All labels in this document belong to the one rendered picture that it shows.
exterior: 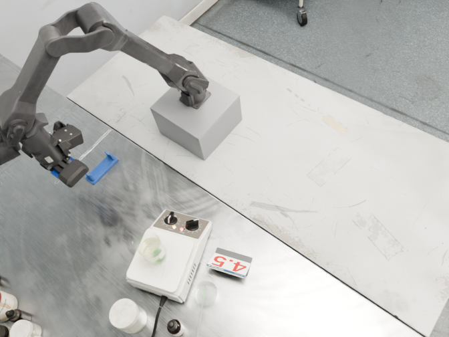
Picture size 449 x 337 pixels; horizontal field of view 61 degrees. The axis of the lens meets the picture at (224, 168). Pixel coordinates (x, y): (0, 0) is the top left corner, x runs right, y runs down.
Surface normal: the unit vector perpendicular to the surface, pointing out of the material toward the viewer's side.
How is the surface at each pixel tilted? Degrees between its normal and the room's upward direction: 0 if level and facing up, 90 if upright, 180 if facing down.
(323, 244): 0
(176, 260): 0
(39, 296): 0
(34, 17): 90
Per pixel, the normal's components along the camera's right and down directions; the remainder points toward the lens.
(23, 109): 0.76, 0.29
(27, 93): 0.52, 0.73
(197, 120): -0.07, -0.48
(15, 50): 0.78, 0.48
